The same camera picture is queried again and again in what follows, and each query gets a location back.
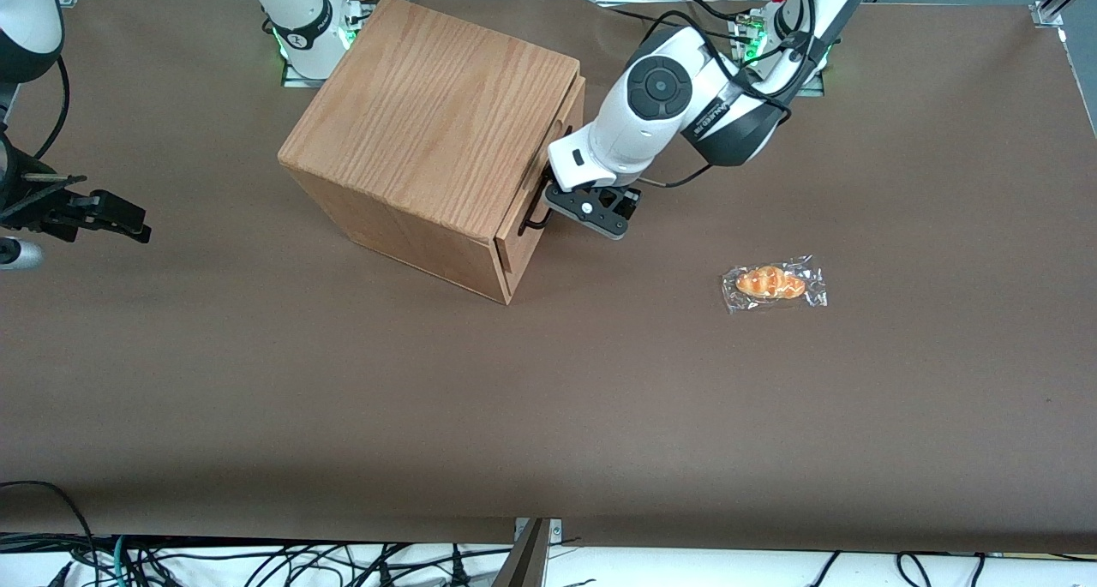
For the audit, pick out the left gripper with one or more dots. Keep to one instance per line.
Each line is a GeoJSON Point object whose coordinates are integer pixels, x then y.
{"type": "Point", "coordinates": [625, 198]}

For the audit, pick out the brown wooden post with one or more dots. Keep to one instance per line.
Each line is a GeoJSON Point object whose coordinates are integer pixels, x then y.
{"type": "Point", "coordinates": [524, 561]}

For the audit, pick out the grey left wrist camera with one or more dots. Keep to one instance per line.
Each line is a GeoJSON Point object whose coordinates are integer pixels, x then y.
{"type": "Point", "coordinates": [600, 214]}

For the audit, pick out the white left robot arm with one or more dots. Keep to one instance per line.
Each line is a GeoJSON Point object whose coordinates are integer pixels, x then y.
{"type": "Point", "coordinates": [626, 133]}

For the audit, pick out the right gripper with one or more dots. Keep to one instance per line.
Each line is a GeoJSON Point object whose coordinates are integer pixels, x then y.
{"type": "Point", "coordinates": [36, 207]}

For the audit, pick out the wooden drawer cabinet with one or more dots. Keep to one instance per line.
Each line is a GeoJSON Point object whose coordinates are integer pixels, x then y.
{"type": "Point", "coordinates": [428, 116]}

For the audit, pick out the small metal bracket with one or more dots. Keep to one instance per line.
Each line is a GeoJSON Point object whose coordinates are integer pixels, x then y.
{"type": "Point", "coordinates": [555, 531]}

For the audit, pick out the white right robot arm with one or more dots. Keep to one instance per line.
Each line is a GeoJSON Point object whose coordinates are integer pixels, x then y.
{"type": "Point", "coordinates": [26, 13]}

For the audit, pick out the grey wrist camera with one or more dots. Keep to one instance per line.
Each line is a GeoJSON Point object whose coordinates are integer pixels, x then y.
{"type": "Point", "coordinates": [17, 254]}
{"type": "Point", "coordinates": [600, 214]}

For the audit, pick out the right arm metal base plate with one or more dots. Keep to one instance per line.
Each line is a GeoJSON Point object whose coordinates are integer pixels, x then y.
{"type": "Point", "coordinates": [296, 80]}

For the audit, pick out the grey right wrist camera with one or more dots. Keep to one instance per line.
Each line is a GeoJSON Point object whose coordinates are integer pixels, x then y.
{"type": "Point", "coordinates": [17, 254]}

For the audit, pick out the wooden drawer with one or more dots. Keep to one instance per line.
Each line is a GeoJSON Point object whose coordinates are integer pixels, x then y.
{"type": "Point", "coordinates": [567, 105]}

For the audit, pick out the plastic-wrapped bread roll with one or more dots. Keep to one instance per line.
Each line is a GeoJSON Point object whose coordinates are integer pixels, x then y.
{"type": "Point", "coordinates": [770, 283]}

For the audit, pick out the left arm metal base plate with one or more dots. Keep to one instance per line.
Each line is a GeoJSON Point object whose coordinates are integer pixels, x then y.
{"type": "Point", "coordinates": [814, 86]}

